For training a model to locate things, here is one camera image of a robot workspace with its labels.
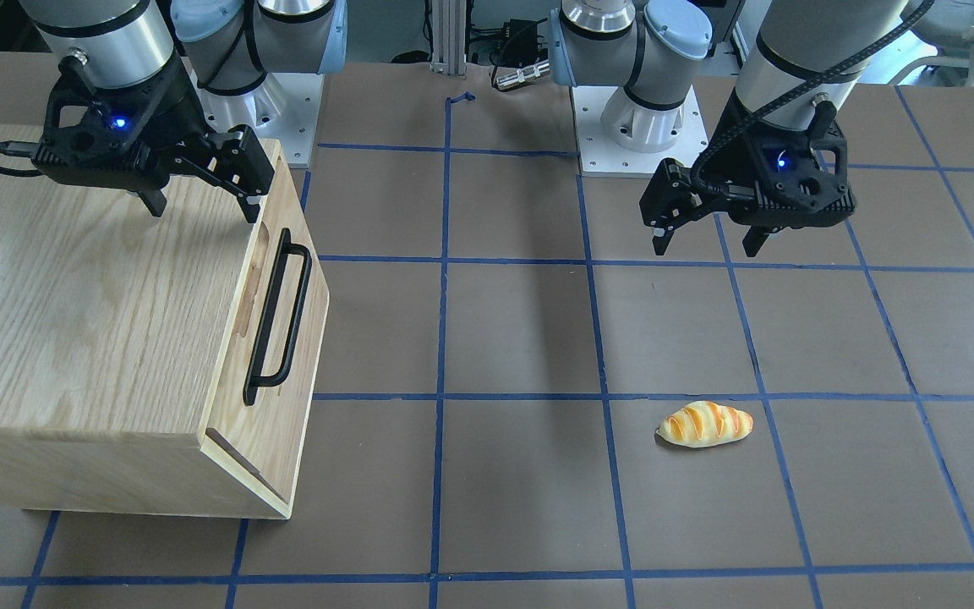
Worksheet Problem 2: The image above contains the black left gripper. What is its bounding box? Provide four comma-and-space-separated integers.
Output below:
639, 101, 856, 258

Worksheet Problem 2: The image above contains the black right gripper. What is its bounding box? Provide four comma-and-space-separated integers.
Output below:
32, 52, 275, 224

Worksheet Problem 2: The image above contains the wooden drawer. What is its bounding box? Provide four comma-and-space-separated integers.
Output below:
202, 140, 330, 519

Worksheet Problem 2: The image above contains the black drawer handle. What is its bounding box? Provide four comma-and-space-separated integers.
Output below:
242, 228, 313, 407

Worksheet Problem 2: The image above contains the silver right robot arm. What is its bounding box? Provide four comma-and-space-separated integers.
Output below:
22, 1, 347, 222

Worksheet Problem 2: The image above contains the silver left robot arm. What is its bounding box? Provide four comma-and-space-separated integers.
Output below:
548, 1, 930, 257

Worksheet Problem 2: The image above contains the light wooden drawer cabinet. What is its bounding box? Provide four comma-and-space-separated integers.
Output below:
0, 121, 331, 520

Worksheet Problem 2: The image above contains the orange striped bread loaf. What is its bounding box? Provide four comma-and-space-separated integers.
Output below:
654, 400, 754, 448

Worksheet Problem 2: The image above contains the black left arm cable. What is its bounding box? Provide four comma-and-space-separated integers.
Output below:
690, 0, 936, 191

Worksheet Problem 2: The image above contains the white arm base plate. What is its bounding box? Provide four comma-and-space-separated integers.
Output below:
571, 86, 708, 178
198, 73, 326, 169

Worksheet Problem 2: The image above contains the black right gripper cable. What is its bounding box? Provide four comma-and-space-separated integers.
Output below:
0, 140, 44, 178

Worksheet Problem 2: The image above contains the silver cable connector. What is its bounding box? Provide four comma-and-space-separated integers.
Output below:
491, 59, 551, 92

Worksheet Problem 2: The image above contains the aluminium frame post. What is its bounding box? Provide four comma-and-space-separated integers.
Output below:
429, 0, 468, 80

